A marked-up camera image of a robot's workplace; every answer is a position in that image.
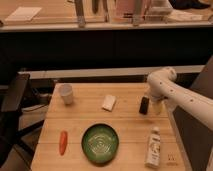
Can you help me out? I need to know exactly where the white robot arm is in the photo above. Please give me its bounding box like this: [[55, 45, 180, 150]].
[[147, 67, 213, 131]]

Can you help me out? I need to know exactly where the black eraser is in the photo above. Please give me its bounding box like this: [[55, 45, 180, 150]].
[[139, 97, 149, 115]]

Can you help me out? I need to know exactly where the white sponge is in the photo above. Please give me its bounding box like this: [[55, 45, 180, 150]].
[[102, 95, 116, 111]]

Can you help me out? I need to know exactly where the white plastic bottle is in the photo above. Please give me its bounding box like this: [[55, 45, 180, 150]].
[[145, 127, 161, 168]]

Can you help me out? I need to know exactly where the green round plate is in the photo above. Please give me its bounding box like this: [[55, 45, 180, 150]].
[[81, 123, 119, 165]]

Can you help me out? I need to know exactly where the white paper cup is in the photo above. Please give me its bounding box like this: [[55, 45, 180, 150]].
[[59, 84, 73, 105]]

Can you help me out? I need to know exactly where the orange carrot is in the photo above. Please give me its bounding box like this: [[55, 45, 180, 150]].
[[59, 131, 68, 155]]

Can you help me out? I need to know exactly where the white paper sheet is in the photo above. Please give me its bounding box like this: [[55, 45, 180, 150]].
[[5, 7, 41, 22]]

